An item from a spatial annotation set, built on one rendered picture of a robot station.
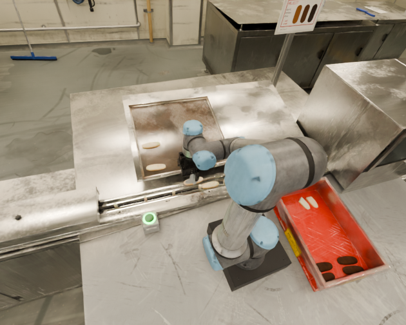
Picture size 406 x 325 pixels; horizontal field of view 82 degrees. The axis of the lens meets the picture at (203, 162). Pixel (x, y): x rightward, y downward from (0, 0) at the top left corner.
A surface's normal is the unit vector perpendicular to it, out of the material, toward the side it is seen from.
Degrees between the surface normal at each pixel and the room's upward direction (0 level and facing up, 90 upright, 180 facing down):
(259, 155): 1
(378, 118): 90
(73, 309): 0
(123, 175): 0
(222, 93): 10
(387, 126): 90
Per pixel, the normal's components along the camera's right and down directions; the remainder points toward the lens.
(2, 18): 0.30, 0.74
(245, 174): -0.91, 0.13
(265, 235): 0.26, -0.63
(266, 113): 0.14, -0.51
